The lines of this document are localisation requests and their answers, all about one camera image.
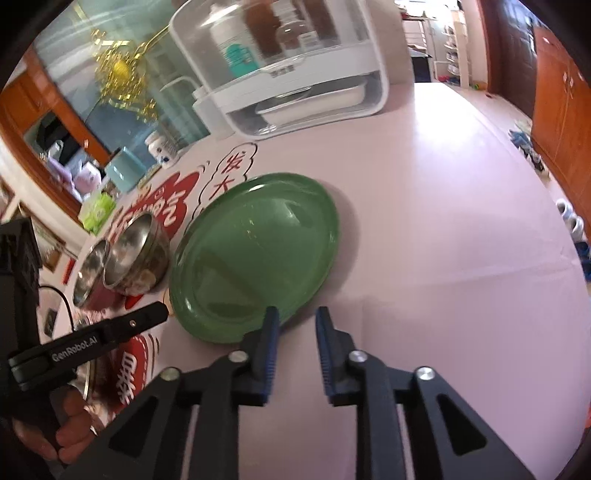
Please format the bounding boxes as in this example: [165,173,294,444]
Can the green canister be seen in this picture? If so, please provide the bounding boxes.
[105,147,153,195]

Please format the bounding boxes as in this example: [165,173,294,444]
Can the gold metal ornament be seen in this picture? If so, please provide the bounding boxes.
[90,18,171,123]

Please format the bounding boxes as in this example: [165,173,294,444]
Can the white bottle with teal label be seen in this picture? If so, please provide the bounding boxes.
[210,9,269,79]

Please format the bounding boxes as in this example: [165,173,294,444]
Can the frosted glass partition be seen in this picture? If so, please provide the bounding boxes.
[32,0,218,171]

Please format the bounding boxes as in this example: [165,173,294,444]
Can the dark brown door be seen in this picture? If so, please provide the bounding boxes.
[480,0,541,109]

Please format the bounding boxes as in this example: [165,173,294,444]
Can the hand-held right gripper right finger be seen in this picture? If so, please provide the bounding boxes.
[315,306,536,480]

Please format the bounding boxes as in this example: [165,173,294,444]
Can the large steel bowl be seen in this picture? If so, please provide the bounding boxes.
[65,309,100,416]

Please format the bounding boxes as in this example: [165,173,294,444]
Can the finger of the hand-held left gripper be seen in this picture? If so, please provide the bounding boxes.
[104,302,170,344]

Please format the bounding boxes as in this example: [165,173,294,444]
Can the person's left hand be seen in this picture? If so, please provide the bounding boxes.
[11,385,100,464]

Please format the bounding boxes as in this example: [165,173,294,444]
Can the white pill bottle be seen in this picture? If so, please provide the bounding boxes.
[144,130,181,166]

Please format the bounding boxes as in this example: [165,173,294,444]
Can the small steel bowl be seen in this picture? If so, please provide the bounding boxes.
[102,212,171,296]

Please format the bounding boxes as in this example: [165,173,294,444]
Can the wooden wall cabinets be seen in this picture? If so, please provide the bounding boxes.
[531,41,591,208]

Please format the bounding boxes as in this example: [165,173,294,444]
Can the pink appliance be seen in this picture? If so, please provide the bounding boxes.
[69,161,105,195]

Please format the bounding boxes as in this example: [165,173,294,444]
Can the green tissue box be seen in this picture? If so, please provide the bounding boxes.
[78,191,117,234]

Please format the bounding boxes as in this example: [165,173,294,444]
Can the printed pink tablecloth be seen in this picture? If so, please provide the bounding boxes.
[39,83,589,480]

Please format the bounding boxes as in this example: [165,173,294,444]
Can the clear squeeze bottle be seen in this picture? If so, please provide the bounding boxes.
[154,76,213,139]

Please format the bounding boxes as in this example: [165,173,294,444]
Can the pink-sided steel bowl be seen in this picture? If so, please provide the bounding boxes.
[72,239,116,309]

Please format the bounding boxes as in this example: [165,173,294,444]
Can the row of shoes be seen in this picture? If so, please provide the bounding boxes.
[508,117,591,282]

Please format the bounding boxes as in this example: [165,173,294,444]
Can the black cable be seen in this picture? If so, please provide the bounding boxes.
[38,285,78,332]

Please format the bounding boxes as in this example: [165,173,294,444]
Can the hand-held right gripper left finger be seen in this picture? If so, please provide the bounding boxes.
[60,306,281,480]

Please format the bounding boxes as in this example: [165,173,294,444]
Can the clear glass bottle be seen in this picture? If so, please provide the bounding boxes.
[274,9,308,58]

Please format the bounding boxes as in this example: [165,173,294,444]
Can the green plate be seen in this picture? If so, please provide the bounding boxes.
[168,172,340,344]

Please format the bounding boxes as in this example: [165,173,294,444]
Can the white tray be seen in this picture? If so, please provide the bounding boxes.
[254,78,370,125]

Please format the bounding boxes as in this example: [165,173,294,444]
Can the wooden sideboard with niche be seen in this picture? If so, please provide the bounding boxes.
[0,51,116,222]

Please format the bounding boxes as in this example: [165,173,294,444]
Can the shoe rack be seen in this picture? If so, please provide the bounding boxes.
[434,9,472,88]

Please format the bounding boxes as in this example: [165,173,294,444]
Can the white countertop storage cabinet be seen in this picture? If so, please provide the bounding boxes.
[168,0,390,141]

